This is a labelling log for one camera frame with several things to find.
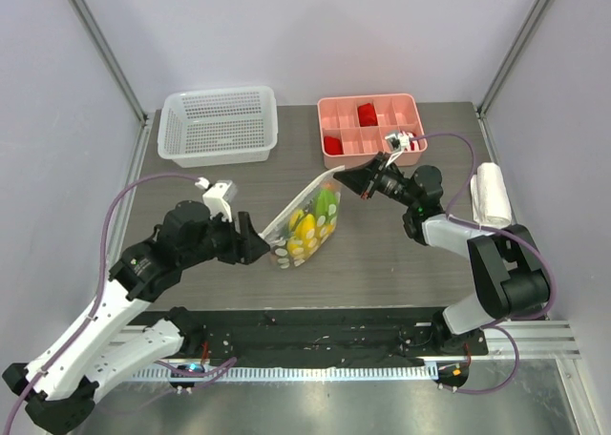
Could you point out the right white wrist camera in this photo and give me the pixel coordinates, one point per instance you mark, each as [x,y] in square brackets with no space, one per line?
[398,142]

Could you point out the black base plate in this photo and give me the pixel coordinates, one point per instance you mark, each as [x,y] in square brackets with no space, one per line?
[319,338]

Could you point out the white slotted cable duct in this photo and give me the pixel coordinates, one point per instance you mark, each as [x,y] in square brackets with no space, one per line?
[159,374]

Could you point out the fake yellow banana bunch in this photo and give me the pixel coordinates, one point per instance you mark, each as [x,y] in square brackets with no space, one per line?
[298,241]

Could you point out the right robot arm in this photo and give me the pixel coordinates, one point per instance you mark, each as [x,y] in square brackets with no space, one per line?
[509,277]

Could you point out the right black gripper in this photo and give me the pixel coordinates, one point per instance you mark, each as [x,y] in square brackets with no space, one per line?
[372,179]

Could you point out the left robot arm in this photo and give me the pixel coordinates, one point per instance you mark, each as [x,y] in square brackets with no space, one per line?
[60,389]

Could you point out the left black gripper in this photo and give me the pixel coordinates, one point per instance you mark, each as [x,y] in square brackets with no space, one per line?
[245,248]

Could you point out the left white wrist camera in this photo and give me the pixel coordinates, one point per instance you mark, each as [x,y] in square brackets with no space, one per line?
[217,197]

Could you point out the rolled white towel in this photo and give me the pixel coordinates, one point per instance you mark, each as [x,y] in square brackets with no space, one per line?
[490,203]

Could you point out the red item lower compartment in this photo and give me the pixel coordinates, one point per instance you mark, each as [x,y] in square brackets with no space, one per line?
[333,145]

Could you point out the red item upper compartment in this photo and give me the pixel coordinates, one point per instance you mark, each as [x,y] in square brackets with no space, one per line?
[367,115]

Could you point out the fake green leaf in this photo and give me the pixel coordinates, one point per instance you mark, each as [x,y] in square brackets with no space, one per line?
[325,206]

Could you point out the pink divided organizer tray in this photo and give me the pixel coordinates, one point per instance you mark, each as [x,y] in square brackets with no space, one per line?
[338,117]

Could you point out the clear zip top bag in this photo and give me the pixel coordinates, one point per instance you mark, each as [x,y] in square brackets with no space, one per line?
[304,201]

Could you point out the white perforated plastic basket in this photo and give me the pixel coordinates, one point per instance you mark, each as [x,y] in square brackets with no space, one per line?
[218,127]

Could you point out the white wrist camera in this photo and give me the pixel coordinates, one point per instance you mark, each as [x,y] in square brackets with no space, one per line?
[398,142]
[217,197]

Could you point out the red white striped item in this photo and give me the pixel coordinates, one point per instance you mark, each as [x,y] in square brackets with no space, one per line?
[415,139]

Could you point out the red item compartment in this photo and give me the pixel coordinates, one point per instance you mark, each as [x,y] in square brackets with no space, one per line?
[367,115]
[333,145]

